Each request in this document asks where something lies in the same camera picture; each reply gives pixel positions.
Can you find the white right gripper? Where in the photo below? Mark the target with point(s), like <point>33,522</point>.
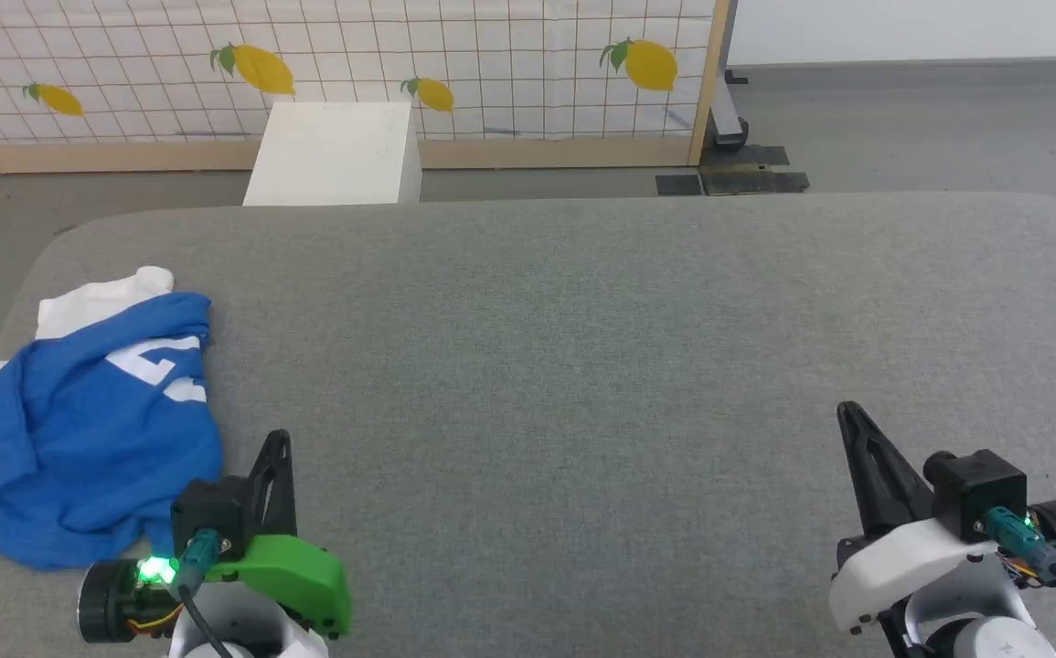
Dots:
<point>902,562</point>

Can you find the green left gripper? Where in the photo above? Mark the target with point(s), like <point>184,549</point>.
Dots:
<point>299,571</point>

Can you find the blue and white shirt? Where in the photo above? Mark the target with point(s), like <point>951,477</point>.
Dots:
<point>80,439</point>

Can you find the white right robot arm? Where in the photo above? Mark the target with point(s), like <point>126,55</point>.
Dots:
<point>994,635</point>

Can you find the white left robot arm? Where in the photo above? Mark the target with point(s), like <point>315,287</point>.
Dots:
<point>253,635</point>

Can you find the black left gripper motor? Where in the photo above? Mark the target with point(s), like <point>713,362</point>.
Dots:
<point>107,599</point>

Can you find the large black floor mat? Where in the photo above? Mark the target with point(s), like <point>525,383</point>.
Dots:
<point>752,178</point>

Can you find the white box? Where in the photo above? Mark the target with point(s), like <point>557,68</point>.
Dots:
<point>336,151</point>

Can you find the small black floor mat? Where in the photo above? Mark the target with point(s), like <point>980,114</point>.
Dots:
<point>678,185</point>

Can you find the metal leg with caster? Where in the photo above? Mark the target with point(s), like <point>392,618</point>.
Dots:
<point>727,123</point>

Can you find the lemon print partition panel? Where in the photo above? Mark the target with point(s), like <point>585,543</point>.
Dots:
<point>509,73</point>

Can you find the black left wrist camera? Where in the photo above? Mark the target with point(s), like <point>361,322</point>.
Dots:
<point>212,512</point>

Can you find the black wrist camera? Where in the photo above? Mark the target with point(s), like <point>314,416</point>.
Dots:
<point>212,512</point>
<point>976,489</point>

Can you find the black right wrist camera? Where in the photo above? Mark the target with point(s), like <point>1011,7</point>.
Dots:
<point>976,489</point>

